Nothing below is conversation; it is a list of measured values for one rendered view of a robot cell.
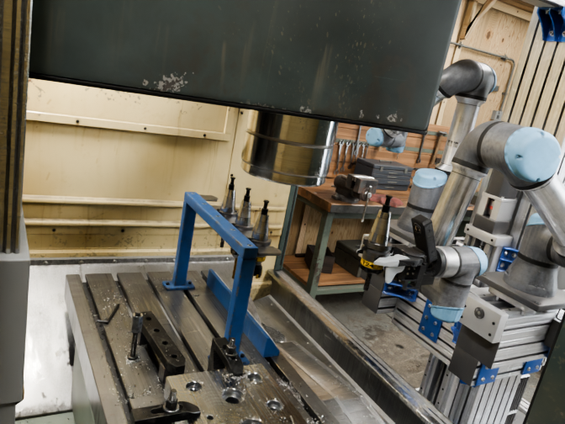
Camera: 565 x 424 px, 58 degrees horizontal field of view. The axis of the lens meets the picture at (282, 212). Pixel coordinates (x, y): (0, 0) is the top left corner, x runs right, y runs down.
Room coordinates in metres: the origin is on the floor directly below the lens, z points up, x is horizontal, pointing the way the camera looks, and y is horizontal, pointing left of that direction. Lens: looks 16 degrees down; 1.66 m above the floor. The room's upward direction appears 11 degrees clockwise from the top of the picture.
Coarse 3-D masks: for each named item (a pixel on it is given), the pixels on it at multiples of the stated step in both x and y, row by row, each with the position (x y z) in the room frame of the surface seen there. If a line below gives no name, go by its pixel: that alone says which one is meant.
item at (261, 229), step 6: (258, 216) 1.25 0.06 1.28; (264, 216) 1.24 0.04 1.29; (258, 222) 1.24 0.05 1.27; (264, 222) 1.24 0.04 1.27; (258, 228) 1.24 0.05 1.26; (264, 228) 1.24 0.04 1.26; (252, 234) 1.25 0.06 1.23; (258, 234) 1.24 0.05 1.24; (264, 234) 1.24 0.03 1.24; (258, 240) 1.23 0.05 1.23; (264, 240) 1.24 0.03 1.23
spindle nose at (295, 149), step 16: (256, 112) 0.86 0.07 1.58; (256, 128) 0.86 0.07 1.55; (272, 128) 0.84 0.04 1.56; (288, 128) 0.83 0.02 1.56; (304, 128) 0.84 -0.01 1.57; (320, 128) 0.85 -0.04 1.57; (336, 128) 0.89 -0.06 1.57; (256, 144) 0.85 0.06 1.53; (272, 144) 0.84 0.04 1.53; (288, 144) 0.83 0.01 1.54; (304, 144) 0.84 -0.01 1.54; (320, 144) 0.85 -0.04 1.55; (256, 160) 0.85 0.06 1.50; (272, 160) 0.84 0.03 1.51; (288, 160) 0.83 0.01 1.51; (304, 160) 0.84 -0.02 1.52; (320, 160) 0.86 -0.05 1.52; (256, 176) 0.85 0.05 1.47; (272, 176) 0.84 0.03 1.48; (288, 176) 0.84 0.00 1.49; (304, 176) 0.84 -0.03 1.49; (320, 176) 0.87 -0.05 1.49
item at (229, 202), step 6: (228, 192) 1.43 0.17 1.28; (234, 192) 1.43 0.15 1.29; (228, 198) 1.43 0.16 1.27; (234, 198) 1.43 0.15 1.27; (222, 204) 1.43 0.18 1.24; (228, 204) 1.42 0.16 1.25; (234, 204) 1.43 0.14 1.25; (222, 210) 1.42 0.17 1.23; (228, 210) 1.42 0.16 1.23; (234, 210) 1.43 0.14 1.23
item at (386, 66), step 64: (64, 0) 0.60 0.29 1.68; (128, 0) 0.64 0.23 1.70; (192, 0) 0.68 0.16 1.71; (256, 0) 0.72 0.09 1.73; (320, 0) 0.77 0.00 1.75; (384, 0) 0.83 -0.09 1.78; (448, 0) 0.89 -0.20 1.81; (64, 64) 0.60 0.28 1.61; (128, 64) 0.64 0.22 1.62; (192, 64) 0.68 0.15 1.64; (256, 64) 0.73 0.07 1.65; (320, 64) 0.78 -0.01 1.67; (384, 64) 0.84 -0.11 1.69; (384, 128) 0.86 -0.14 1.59
